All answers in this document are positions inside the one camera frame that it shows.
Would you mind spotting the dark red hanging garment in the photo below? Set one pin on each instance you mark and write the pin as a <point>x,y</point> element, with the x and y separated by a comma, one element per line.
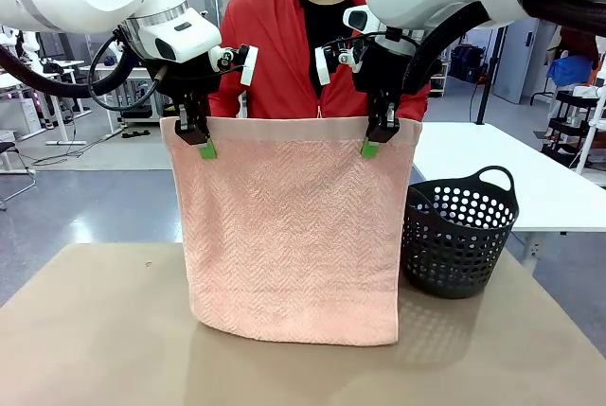
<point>580,44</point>

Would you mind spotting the black utility cart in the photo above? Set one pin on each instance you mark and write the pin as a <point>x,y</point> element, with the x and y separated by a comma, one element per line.
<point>568,127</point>

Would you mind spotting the long white lab desk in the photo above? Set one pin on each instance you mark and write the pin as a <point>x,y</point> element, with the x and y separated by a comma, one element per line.
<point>66,64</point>

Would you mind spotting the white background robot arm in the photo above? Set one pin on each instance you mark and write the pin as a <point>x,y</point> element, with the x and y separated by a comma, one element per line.
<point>30,41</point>

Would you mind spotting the black object on floor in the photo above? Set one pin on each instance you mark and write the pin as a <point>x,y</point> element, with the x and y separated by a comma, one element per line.
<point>136,133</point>

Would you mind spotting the black suitcase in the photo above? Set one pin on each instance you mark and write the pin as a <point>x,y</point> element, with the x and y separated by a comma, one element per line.
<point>468,65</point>

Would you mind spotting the blue hanging cloth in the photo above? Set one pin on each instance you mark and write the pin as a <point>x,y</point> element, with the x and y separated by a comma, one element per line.
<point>568,70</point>

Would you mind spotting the grey door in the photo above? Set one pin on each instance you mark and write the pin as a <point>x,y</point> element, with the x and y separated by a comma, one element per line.
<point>521,60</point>

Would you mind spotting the black tripod with white head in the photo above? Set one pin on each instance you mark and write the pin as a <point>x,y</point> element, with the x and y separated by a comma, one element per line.
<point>487,89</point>

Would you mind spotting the pink towel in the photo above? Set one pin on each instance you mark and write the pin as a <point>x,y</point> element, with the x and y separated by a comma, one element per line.
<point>293,235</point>

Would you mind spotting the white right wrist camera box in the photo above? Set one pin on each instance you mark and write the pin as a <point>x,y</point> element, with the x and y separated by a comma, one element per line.
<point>323,67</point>

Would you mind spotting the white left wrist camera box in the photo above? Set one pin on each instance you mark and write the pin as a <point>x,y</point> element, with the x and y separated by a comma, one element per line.
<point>248,67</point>

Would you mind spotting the white desk with robot arms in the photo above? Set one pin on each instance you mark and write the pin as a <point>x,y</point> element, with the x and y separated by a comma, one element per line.
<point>137,74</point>

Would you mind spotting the white rack frame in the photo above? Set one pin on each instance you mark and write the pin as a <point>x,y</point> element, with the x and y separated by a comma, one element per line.
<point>587,146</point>

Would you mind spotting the white shoe rack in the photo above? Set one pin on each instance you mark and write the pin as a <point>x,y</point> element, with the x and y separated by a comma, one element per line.
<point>438,79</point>

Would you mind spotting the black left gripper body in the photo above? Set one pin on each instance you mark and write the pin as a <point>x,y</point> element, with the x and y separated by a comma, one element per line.
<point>189,77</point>

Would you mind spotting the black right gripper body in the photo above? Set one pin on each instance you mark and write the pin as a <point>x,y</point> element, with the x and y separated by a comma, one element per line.
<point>379,70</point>

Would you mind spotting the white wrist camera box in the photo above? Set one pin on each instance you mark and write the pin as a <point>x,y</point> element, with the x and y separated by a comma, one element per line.
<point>323,67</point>
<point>248,67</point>

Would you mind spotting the person in red jacket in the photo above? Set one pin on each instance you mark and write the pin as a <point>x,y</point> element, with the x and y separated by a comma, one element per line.
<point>274,46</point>

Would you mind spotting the black perforated laundry basket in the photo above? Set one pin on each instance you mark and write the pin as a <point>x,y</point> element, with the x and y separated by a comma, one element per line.
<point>454,254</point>

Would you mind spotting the large white table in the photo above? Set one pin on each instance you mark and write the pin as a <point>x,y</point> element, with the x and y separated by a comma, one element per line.
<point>544,179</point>

